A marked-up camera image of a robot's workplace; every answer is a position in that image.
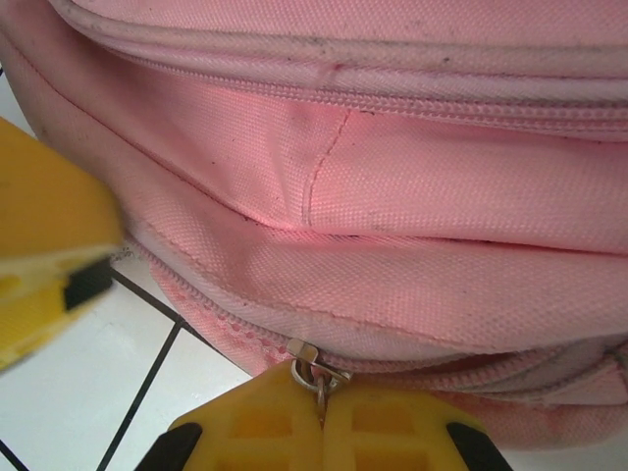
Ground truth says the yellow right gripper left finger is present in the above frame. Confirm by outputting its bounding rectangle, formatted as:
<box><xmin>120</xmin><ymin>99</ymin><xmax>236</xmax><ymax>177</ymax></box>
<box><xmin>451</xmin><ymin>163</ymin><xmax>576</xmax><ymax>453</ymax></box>
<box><xmin>148</xmin><ymin>361</ymin><xmax>326</xmax><ymax>471</ymax></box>

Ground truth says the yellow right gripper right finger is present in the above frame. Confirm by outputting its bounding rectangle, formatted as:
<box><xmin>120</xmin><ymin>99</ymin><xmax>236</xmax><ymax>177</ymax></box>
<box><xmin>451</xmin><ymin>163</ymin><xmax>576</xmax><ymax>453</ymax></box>
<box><xmin>321</xmin><ymin>375</ymin><xmax>512</xmax><ymax>471</ymax></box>

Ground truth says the pink backpack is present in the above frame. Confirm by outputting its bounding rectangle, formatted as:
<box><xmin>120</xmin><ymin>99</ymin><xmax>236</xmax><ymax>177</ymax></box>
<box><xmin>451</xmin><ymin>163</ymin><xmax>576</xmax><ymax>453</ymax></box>
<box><xmin>0</xmin><ymin>0</ymin><xmax>628</xmax><ymax>450</ymax></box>

